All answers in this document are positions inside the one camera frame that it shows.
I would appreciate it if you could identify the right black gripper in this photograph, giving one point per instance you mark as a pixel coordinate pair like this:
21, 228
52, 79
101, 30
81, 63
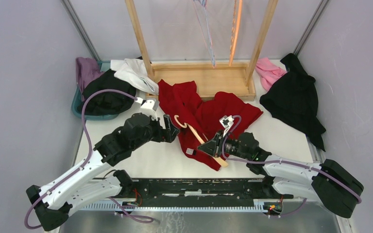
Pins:
213, 147

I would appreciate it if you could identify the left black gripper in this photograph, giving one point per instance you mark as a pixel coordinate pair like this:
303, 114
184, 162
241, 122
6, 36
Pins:
164, 135

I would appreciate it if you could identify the wooden hanger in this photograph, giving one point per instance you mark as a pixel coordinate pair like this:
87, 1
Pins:
220, 161

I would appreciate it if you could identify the red skirt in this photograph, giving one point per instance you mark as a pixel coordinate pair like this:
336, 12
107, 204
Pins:
185, 106

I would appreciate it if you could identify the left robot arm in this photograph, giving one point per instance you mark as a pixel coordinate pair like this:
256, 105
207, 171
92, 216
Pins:
55, 202

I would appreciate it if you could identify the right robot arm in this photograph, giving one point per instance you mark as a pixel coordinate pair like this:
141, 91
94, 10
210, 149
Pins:
272, 165

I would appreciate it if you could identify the wooden clothes rack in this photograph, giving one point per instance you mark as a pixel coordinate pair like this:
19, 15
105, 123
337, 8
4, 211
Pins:
209, 78

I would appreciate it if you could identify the black garment in basket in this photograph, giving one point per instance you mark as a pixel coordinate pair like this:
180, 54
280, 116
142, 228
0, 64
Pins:
110, 103

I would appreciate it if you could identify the white garment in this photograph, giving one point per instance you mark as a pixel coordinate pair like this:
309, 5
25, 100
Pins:
134, 72

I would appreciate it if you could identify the teal laundry basket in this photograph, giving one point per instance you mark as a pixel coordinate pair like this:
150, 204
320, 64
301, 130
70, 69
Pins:
76, 102

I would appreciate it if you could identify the pink garment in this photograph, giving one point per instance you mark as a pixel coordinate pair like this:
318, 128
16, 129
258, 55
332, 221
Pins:
268, 72

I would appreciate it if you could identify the black garment on right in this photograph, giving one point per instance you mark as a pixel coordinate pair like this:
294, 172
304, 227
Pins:
293, 100

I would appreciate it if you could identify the purple garment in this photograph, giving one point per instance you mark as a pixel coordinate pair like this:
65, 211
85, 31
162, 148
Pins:
87, 74

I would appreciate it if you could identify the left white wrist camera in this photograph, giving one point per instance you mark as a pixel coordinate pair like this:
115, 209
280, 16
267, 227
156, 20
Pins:
148, 107

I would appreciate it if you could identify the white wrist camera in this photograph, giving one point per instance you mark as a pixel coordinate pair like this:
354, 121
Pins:
226, 122
148, 107

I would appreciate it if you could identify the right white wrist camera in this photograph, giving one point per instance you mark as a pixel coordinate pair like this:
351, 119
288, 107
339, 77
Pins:
226, 122

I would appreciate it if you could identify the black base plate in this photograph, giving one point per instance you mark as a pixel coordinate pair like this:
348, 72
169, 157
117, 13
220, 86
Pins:
197, 191

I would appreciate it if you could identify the aluminium frame rail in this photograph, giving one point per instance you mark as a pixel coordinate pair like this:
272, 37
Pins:
331, 195

